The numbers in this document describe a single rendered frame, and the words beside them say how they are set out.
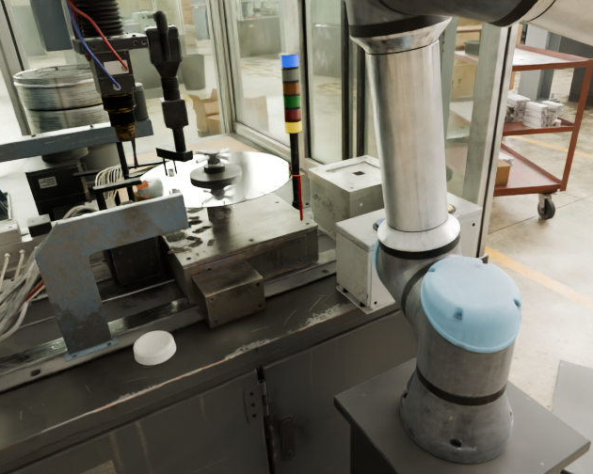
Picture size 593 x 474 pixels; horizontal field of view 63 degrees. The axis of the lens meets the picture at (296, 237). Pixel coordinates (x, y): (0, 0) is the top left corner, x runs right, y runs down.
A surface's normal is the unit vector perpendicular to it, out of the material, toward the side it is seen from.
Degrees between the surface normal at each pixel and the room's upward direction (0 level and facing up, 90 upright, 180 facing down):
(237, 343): 0
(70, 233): 90
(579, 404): 0
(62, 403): 0
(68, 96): 90
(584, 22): 130
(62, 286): 90
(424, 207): 91
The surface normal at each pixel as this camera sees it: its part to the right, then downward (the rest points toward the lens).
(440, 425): -0.55, 0.12
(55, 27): 0.49, 0.38
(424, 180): 0.15, 0.46
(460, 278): -0.03, -0.82
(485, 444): 0.22, 0.15
